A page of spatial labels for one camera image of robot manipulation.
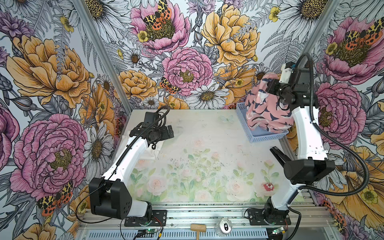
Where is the pink patterned garment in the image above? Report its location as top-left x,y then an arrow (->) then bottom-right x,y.
245,73 -> 294,134

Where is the blue plastic laundry basket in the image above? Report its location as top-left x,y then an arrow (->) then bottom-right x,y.
236,103 -> 289,143

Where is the white printed t-shirt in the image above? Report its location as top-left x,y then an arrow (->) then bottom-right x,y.
118,135 -> 163,161

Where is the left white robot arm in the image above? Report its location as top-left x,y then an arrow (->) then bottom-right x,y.
89,107 -> 174,222

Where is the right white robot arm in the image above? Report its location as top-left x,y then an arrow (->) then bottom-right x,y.
263,62 -> 335,225

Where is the black clip on table edge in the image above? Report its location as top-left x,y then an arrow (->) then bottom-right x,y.
270,147 -> 291,167

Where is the left green circuit board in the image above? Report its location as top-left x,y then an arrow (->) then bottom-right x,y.
135,229 -> 163,238

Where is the green circuit board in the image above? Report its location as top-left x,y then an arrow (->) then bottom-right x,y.
135,229 -> 163,238
271,227 -> 286,235

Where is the wooden mallet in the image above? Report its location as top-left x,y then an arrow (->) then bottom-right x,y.
190,224 -> 207,240

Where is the right green circuit board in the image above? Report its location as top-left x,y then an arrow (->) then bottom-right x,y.
271,227 -> 286,235

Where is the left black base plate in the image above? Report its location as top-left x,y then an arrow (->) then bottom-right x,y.
124,210 -> 168,227

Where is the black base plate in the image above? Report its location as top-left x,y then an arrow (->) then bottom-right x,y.
244,208 -> 292,226
124,210 -> 168,227

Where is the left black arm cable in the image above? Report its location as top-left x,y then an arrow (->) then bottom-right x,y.
74,105 -> 171,240

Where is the aluminium front rail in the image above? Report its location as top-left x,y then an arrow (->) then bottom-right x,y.
79,202 -> 338,232

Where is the right black corrugated cable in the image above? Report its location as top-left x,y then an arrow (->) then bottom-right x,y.
284,53 -> 370,240

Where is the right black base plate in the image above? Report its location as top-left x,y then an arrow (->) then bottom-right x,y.
244,208 -> 292,226

